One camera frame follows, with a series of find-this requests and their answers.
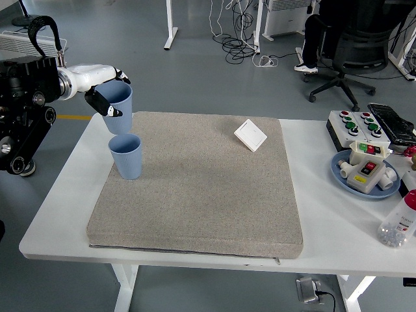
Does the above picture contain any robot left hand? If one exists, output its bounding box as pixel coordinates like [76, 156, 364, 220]
[66, 64, 132, 118]

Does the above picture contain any blue ribbed plastic cup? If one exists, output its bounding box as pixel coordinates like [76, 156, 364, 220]
[108, 133, 143, 181]
[94, 80, 134, 135]

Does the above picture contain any white panel heater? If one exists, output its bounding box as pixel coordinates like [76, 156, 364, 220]
[0, 31, 70, 61]
[262, 0, 315, 42]

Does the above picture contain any white desk leg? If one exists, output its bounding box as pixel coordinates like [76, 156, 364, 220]
[163, 0, 179, 51]
[252, 0, 264, 55]

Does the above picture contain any black round stand base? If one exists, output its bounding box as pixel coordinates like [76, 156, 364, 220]
[11, 0, 46, 27]

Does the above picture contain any grey-brown cushion mat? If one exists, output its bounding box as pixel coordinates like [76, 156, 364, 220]
[86, 111, 305, 266]

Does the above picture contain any seated person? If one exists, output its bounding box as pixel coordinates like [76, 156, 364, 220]
[294, 0, 350, 74]

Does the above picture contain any white three-button control box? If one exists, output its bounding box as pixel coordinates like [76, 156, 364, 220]
[326, 110, 371, 153]

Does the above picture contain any small white pipe fitting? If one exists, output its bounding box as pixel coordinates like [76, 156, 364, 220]
[337, 159, 354, 180]

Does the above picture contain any black office chair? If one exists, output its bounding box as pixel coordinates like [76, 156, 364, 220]
[302, 0, 396, 112]

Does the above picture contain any white four-button control box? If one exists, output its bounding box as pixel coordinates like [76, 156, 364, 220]
[352, 111, 392, 146]

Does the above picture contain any white table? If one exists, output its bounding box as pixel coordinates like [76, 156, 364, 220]
[18, 111, 416, 312]

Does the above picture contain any blue round plate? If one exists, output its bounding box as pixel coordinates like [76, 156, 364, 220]
[330, 149, 402, 200]

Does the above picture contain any grey metal foot pedal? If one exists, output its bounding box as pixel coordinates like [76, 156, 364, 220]
[295, 275, 326, 306]

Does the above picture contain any black marbled tray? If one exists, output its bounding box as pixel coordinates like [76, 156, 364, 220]
[367, 103, 416, 146]

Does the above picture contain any large white pipe fitting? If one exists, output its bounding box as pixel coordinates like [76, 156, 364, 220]
[378, 166, 400, 191]

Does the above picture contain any clear red-capped bottle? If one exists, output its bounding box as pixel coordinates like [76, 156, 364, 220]
[376, 188, 416, 250]

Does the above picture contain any white cable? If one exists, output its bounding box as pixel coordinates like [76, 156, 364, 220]
[207, 0, 235, 38]

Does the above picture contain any black cable bundle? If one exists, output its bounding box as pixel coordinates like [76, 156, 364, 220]
[222, 0, 261, 64]

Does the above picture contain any white wall switch plate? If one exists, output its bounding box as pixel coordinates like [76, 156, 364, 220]
[233, 118, 268, 153]

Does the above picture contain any white green-red push-button switch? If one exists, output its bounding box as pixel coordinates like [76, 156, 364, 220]
[349, 140, 391, 165]

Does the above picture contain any beige red-rocker switch box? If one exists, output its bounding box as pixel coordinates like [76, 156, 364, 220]
[346, 157, 387, 195]

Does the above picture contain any white desk frame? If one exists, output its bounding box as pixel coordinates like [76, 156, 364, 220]
[388, 0, 416, 82]

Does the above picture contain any black pedal cable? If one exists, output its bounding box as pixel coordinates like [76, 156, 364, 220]
[317, 291, 337, 312]

